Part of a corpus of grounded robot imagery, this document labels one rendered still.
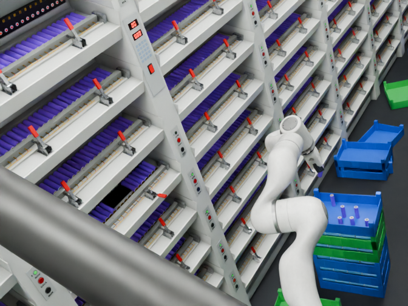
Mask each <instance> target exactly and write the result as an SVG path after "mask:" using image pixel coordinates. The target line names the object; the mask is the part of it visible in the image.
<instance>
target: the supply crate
mask: <svg viewBox="0 0 408 306"><path fill-rule="evenodd" d="M313 192H314V197H316V198H318V199H319V200H321V201H322V202H323V203H324V205H325V207H326V209H327V211H328V222H329V223H328V224H327V227H326V229H325V231H324V232H328V233H339V234H351V235H357V236H369V237H375V236H376V231H377V227H378V223H379V218H380V215H381V210H382V207H383V202H382V197H381V192H376V195H358V194H338V193H327V192H319V189H318V188H315V189H314V190H313ZM330 194H333V195H334V198H335V203H336V206H332V203H331V200H330ZM341 205H344V206H345V212H346V218H343V217H342V213H341ZM354 206H358V209H359V216H360V218H359V219H356V217H355V210H354ZM339 216H341V217H342V222H343V224H339V223H338V217H339ZM351 216H353V217H354V220H355V225H351V224H350V217H351ZM366 218H368V219H369V222H368V224H369V226H366V225H365V220H364V219H366Z"/></svg>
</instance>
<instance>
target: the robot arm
mask: <svg viewBox="0 0 408 306"><path fill-rule="evenodd" d="M265 147H266V149H267V151H268V153H269V156H268V160H267V171H268V175H267V182H266V185H265V187H264V189H263V191H262V193H261V195H260V196H259V198H258V199H257V200H256V202H255V204H254V206H253V208H252V210H251V219H250V220H251V224H252V226H253V227H254V229H255V230H256V231H258V232H259V233H262V234H279V233H289V232H294V231H295V232H296V233H297V236H296V239H295V241H294V242H293V243H292V244H291V246H290V247H289V248H288V249H287V250H286V251H285V252H284V254H283V255H282V257H281V259H280V262H279V275H280V284H281V288H282V293H283V296H284V299H285V301H286V302H287V304H288V305H289V306H322V304H321V300H320V298H319V295H318V290H317V286H316V279H315V271H314V266H313V252H314V250H315V247H316V245H317V243H318V241H319V239H320V238H321V236H322V235H323V233H324V231H325V229H326V227H327V224H328V211H327V209H326V207H325V205H324V203H323V202H322V201H321V200H319V199H318V198H316V197H311V196H304V197H294V198H289V199H281V200H277V197H278V196H279V195H280V194H281V193H282V192H283V191H284V190H285V189H286V188H287V187H288V186H289V184H290V183H291V182H292V181H293V179H294V178H295V175H296V172H297V163H298V160H299V158H300V156H301V155H302V156H303V157H304V159H305V161H306V162H307V164H308V165H309V167H310V168H311V169H312V170H313V169H315V170H316V172H317V173H319V172H322V171H324V168H323V167H322V165H323V164H322V160H321V157H320V155H319V152H318V150H317V148H316V146H315V141H314V139H313V138H312V136H311V135H310V133H309V131H308V130H307V128H306V127H305V125H304V124H303V122H302V120H301V119H300V118H299V117H298V116H296V115H290V116H287V117H286V118H284V119H283V120H282V122H281V123H280V130H278V131H274V132H272V133H270V134H269V135H268V136H267V137H266V139H265Z"/></svg>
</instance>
